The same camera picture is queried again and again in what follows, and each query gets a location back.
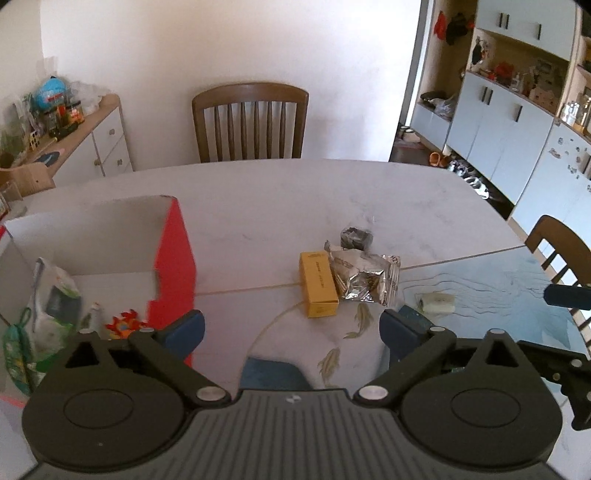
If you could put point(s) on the orange shoes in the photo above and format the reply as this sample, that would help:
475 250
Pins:
438 159

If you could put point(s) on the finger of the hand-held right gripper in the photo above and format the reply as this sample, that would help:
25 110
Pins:
554 362
570 296

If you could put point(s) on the blue cloth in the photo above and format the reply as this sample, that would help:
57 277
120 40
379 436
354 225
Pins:
272 374

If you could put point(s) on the pale blue wall cabinet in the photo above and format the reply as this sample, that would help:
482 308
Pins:
498 120

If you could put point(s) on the small light wooden chair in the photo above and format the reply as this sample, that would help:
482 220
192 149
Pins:
32 177

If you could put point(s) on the white and green bag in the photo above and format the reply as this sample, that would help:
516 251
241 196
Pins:
57 295

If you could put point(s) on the white sideboard with wooden top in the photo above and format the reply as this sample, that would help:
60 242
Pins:
108 138

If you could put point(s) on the silver foil packet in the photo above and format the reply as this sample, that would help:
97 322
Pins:
362 277

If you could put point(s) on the wooden slat-back chair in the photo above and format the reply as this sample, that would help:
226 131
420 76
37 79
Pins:
251 99
561 240

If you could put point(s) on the small white packet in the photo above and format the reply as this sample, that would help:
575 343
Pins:
436 303

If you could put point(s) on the crumpled clear plastic bag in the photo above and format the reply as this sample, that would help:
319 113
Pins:
87 94

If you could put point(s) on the green cartoon plush pouch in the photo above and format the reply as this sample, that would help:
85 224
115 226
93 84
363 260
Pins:
18 355

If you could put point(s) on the yellow carton box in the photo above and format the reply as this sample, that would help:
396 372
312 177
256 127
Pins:
318 286

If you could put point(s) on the red hanging cloth item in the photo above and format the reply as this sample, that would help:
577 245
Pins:
441 25

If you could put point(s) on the red and yellow ornament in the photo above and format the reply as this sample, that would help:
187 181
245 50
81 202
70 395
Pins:
124 325

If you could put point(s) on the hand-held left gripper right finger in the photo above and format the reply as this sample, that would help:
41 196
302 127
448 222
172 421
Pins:
398 333

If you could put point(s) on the blue globe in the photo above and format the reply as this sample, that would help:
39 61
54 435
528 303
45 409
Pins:
51 92

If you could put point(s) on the light blue plastic cup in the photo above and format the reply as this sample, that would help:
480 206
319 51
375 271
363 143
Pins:
95 317

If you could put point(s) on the jar with red label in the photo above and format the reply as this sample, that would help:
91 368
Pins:
76 112

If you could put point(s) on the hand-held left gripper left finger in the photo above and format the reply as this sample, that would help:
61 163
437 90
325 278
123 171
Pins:
184 330

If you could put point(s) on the black hanging cloth item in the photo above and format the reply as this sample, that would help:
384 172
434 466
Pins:
457 26

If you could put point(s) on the red cardboard box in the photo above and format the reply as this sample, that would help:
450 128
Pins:
178 258

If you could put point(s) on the dark packet in clear wrap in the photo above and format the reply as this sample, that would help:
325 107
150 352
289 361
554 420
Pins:
355 237

